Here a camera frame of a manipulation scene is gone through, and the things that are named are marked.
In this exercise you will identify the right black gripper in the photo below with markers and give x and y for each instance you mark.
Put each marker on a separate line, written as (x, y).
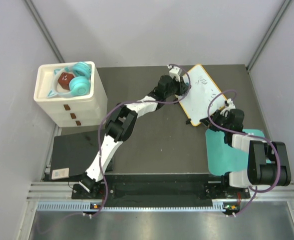
(217, 115)

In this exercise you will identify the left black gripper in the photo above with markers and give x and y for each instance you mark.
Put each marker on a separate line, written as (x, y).
(183, 88)

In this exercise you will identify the yellow framed whiteboard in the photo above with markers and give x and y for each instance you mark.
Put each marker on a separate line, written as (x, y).
(203, 95)

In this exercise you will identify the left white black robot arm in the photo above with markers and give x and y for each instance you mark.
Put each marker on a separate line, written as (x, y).
(120, 122)

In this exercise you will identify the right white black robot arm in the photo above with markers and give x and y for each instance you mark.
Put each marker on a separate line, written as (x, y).
(267, 162)

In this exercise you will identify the teal cutting board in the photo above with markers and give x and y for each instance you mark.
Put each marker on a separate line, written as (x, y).
(223, 157)

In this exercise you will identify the white drawer unit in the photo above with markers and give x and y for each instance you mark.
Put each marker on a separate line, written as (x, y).
(81, 111)

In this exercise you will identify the teal cat ear headphones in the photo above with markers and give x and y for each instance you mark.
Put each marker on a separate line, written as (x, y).
(79, 85)

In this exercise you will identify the dark red cube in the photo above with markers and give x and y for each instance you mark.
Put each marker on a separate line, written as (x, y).
(65, 79)

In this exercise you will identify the black box with label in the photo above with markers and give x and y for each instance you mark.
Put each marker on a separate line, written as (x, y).
(72, 155)

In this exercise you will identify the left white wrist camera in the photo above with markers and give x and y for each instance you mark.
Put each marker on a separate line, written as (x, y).
(175, 72)

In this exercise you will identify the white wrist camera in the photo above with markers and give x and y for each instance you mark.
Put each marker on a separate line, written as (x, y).
(229, 104)
(175, 72)

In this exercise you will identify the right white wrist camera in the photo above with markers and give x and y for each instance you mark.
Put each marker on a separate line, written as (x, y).
(229, 104)

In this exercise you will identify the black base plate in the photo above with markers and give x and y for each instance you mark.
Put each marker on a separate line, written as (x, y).
(162, 190)

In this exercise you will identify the grey slotted cable duct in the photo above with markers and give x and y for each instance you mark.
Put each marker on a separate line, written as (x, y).
(46, 206)

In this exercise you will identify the aluminium frame rail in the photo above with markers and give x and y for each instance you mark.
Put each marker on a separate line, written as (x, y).
(50, 191)

